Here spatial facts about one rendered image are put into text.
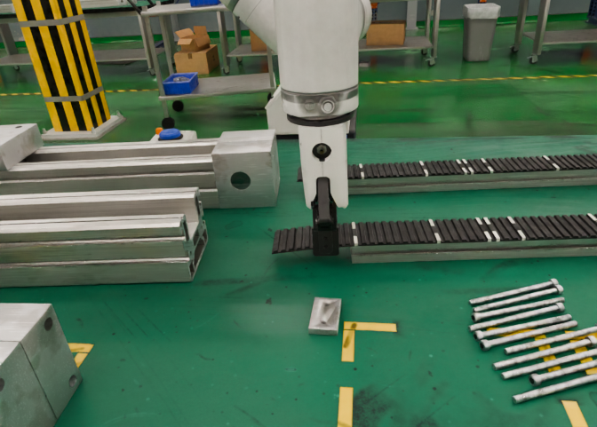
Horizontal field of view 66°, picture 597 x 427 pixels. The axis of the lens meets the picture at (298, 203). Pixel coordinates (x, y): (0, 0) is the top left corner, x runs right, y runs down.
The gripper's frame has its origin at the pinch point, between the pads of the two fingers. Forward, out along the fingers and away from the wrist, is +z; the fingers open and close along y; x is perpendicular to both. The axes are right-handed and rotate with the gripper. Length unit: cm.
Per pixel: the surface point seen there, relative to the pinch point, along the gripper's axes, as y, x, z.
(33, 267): -5.0, 36.0, 0.9
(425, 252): -1.4, -12.4, 3.0
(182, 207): 2.3, 18.5, -2.8
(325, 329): -14.3, 0.3, 3.3
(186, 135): 33.1, 26.1, -2.0
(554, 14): 731, -366, 72
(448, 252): -1.9, -15.1, 2.8
